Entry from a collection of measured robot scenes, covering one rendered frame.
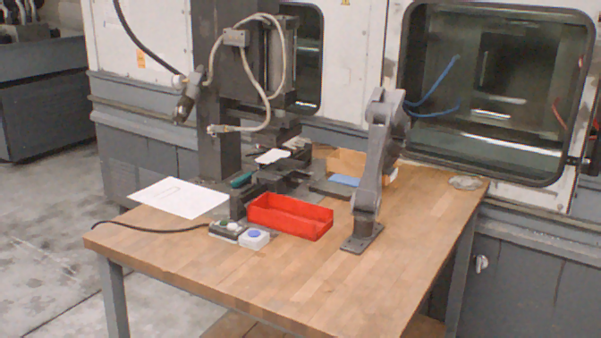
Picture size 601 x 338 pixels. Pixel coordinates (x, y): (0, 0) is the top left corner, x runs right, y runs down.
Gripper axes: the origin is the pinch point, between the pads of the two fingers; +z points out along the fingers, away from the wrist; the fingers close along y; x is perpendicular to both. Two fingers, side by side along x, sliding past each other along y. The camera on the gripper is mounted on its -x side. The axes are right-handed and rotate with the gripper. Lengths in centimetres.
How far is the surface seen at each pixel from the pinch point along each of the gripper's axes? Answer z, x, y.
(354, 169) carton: 3.3, -6.1, 7.2
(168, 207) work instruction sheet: 30, 46, 45
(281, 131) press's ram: -4.8, 20.1, 32.1
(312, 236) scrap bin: 3.3, 42.7, 0.7
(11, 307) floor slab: 166, 36, 102
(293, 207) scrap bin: 8.6, 30.5, 12.2
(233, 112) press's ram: 2, 19, 51
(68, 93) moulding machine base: 190, -135, 252
